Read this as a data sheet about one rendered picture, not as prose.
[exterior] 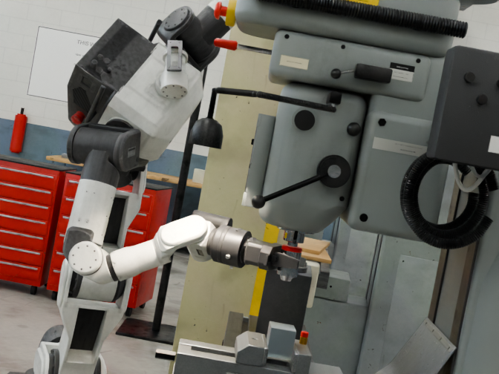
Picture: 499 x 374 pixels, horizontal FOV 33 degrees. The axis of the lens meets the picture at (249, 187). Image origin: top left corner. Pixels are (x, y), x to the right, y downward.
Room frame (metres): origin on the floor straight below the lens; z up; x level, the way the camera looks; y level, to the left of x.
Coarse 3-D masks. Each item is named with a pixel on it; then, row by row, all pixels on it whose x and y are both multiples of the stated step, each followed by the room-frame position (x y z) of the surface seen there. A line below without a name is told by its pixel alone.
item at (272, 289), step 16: (272, 272) 2.20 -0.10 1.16; (304, 272) 2.24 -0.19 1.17; (272, 288) 2.20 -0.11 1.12; (288, 288) 2.20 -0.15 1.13; (304, 288) 2.20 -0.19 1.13; (272, 304) 2.20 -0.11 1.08; (288, 304) 2.20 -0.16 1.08; (304, 304) 2.20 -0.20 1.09; (272, 320) 2.20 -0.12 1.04; (288, 320) 2.20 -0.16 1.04
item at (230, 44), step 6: (216, 42) 2.01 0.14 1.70; (222, 42) 2.01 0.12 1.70; (228, 42) 2.01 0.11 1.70; (234, 42) 2.01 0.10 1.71; (228, 48) 2.01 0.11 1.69; (234, 48) 2.01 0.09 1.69; (240, 48) 2.01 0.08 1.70; (246, 48) 2.01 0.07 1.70; (252, 48) 2.01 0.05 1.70; (258, 48) 2.01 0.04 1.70; (270, 54) 2.01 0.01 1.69
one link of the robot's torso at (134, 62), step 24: (120, 24) 2.21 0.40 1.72; (96, 48) 2.15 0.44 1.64; (120, 48) 2.18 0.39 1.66; (144, 48) 2.20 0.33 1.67; (72, 72) 2.13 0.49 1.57; (96, 72) 2.11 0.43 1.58; (120, 72) 2.14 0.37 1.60; (144, 72) 2.17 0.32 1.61; (192, 72) 2.23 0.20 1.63; (72, 96) 2.21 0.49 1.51; (96, 96) 2.09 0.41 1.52; (120, 96) 2.11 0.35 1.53; (144, 96) 2.13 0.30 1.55; (192, 96) 2.22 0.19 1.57; (72, 120) 2.24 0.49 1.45; (96, 120) 2.23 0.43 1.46; (120, 120) 2.10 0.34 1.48; (144, 120) 2.11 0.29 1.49; (168, 120) 2.14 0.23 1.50; (144, 144) 2.14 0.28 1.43; (168, 144) 2.19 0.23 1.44
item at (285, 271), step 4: (284, 252) 1.90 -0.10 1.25; (288, 252) 1.89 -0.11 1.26; (292, 252) 1.89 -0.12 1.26; (296, 252) 1.90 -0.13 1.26; (292, 256) 1.89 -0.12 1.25; (296, 256) 1.90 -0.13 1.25; (300, 256) 1.91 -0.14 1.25; (280, 268) 1.90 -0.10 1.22; (284, 268) 1.90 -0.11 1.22; (288, 268) 1.89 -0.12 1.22; (280, 272) 1.90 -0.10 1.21; (284, 272) 1.89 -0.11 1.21; (288, 272) 1.89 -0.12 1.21; (292, 272) 1.90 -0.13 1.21; (296, 272) 1.91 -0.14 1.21; (288, 276) 1.89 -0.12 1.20; (292, 276) 1.90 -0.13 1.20; (296, 276) 1.91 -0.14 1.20
